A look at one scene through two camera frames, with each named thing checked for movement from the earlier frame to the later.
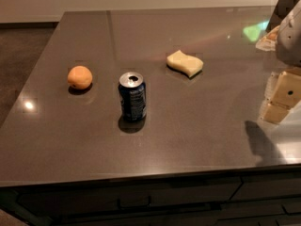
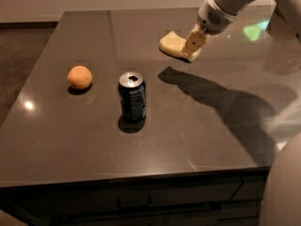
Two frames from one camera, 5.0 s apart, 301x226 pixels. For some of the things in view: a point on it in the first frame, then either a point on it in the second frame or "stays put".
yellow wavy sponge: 189,64 → 173,44
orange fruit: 80,77 stays put
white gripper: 290,40 → 213,20
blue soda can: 133,94 stays put
